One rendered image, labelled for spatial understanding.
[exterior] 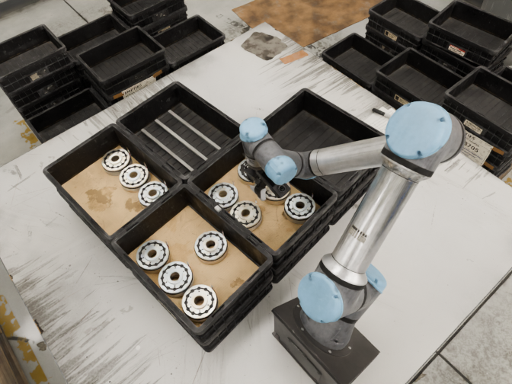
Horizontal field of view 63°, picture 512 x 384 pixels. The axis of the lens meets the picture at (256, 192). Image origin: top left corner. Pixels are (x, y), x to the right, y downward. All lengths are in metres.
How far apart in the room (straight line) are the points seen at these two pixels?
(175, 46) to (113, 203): 1.52
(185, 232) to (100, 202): 0.33
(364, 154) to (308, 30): 2.51
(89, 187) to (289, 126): 0.77
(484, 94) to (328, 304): 1.75
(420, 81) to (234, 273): 1.72
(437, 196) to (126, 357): 1.22
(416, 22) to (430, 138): 2.23
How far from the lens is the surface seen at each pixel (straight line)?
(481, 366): 2.27
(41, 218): 1.78
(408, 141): 0.88
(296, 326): 1.17
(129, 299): 1.50
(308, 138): 1.61
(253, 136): 1.12
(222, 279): 1.31
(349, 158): 1.11
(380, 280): 1.11
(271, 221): 1.39
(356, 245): 0.95
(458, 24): 2.89
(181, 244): 1.38
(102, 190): 1.58
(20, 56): 2.94
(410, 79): 2.62
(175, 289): 1.29
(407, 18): 3.08
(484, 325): 2.34
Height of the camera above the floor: 2.04
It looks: 56 degrees down
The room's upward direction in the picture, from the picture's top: 4 degrees counter-clockwise
